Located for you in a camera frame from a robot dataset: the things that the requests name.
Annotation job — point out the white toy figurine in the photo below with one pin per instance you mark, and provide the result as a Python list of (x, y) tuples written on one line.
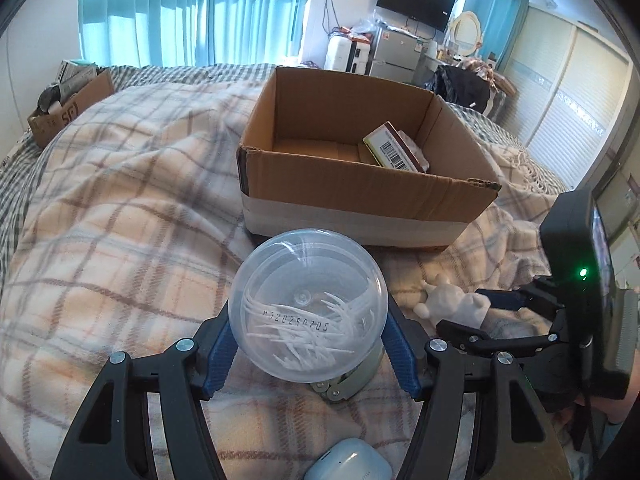
[(452, 305)]

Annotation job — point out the grey checked bed sheet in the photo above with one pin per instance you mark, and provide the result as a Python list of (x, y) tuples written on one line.
[(30, 160)]

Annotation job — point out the large cardboard box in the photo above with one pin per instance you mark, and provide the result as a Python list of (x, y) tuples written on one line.
[(360, 210)]

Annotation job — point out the silver mini fridge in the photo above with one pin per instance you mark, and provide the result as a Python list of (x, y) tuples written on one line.
[(395, 52)]

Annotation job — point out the olive metal folding tool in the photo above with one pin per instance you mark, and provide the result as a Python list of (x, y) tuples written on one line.
[(345, 385)]

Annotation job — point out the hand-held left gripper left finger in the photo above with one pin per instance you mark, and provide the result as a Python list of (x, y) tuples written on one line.
[(218, 360)]

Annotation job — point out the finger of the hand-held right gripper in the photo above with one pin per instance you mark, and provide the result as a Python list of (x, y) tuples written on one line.
[(480, 341), (505, 299)]

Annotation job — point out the flat box with barcode label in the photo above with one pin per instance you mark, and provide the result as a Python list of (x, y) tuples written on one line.
[(395, 150)]

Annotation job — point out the oval white-framed mirror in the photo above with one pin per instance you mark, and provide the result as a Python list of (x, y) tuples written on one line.
[(466, 30)]

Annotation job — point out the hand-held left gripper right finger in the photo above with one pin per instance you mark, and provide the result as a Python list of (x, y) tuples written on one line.
[(401, 360)]

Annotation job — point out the white suitcase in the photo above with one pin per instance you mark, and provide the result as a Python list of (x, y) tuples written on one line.
[(341, 54)]

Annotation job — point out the small cardboard box with items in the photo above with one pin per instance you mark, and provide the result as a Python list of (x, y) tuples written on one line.
[(65, 105)]

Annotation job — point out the black bag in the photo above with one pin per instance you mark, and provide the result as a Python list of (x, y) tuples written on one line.
[(460, 85)]

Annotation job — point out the white sliding-door wardrobe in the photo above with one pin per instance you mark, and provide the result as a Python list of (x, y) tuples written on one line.
[(565, 100)]

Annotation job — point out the beige plaid blanket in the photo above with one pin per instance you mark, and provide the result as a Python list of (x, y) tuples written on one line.
[(120, 240)]

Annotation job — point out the clear round floss pick container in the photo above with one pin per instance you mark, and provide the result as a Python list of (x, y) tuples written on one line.
[(305, 305)]

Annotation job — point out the light blue earbud case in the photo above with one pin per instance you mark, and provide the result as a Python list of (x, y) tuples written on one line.
[(347, 460)]

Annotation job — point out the blue curtains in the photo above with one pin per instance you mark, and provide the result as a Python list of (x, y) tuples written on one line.
[(190, 10)]

